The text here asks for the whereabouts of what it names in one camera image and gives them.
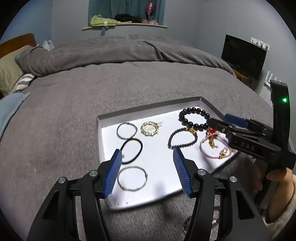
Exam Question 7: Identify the black hair tie with charm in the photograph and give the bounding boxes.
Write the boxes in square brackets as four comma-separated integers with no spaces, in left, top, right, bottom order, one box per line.
[120,138,144,165]

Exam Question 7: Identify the red bead gold charm bracelet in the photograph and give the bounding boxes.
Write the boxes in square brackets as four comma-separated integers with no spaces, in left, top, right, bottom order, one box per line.
[204,127,220,150]

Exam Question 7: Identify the large black bead bracelet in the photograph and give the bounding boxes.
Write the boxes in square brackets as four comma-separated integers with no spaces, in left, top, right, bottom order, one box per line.
[178,107,212,131]

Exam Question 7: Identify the pink cord bracelet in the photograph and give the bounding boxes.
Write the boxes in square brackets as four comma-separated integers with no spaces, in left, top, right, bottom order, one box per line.
[199,136,239,160]

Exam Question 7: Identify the dark purple bead bracelet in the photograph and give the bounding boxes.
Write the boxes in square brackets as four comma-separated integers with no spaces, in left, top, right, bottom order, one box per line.
[167,127,199,150]

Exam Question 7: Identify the gold wreath hair clip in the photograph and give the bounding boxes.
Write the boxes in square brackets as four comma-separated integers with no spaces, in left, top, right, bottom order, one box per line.
[140,121,162,137]

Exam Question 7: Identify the right hand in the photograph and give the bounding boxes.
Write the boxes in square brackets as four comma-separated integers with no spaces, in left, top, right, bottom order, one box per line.
[266,168,293,185]

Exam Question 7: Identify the white shallow cardboard tray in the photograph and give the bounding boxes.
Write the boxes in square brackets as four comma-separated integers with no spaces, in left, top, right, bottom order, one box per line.
[95,97,236,210]

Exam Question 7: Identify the wooden tv stand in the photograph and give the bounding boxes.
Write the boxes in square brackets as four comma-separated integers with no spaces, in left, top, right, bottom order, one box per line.
[233,69,252,86]

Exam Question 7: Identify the black television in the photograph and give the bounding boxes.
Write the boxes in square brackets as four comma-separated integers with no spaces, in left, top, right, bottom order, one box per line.
[221,35,267,80]

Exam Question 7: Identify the grey bed cover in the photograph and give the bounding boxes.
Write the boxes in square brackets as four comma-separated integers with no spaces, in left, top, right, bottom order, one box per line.
[1,62,273,240]

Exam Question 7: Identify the striped pillow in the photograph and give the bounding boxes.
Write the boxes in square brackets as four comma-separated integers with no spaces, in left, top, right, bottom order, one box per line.
[16,73,35,91]

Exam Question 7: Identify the light blue blanket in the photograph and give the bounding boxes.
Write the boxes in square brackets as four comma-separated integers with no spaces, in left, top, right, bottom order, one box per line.
[0,92,30,138]

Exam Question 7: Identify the grey rolled duvet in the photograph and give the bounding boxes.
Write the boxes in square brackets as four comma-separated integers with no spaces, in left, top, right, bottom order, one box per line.
[15,35,234,77]

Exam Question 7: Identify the white plastic bag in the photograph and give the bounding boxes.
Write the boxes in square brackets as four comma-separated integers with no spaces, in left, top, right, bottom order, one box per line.
[43,40,54,51]

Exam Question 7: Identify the pink balloon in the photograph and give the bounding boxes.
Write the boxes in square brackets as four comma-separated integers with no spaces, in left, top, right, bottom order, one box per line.
[145,2,155,21]

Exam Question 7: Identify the wooden window sill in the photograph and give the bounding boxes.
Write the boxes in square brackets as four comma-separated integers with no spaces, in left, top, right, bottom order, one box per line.
[82,22,168,31]

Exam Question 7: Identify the olive green pillow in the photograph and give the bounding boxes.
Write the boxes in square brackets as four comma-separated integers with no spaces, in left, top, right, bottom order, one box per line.
[0,45,32,96]

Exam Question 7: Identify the green cloth on sill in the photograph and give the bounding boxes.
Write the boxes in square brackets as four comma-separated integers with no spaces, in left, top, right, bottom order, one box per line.
[90,15,118,27]

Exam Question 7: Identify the black cloth on sill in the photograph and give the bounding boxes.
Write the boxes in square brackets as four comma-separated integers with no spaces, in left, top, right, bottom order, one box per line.
[114,14,142,23]

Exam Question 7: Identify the teal window curtain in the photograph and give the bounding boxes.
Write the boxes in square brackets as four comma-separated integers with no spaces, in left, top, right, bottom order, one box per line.
[88,0,166,25]

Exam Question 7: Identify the wooden headboard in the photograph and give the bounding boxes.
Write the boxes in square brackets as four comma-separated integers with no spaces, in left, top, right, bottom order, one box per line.
[0,33,37,58]

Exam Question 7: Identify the white wall hooks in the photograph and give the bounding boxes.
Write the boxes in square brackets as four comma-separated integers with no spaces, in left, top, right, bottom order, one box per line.
[250,37,270,52]

